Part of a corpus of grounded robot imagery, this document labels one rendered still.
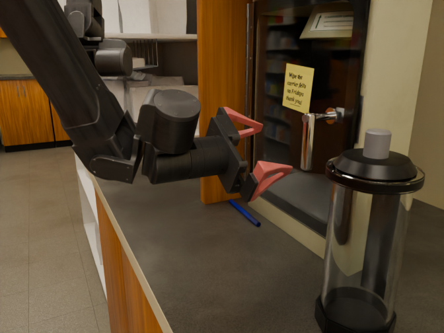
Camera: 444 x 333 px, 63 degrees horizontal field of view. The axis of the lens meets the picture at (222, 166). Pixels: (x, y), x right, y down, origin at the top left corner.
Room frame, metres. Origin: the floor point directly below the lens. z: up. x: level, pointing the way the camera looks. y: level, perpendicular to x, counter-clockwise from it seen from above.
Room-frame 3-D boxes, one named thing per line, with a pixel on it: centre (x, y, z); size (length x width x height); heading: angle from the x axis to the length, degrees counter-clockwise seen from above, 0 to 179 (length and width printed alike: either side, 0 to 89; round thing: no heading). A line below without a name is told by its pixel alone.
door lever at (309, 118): (0.56, -0.15, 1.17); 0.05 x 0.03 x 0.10; 116
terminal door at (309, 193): (0.66, -0.13, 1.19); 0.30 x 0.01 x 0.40; 26
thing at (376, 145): (0.41, -0.18, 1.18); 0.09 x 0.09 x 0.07
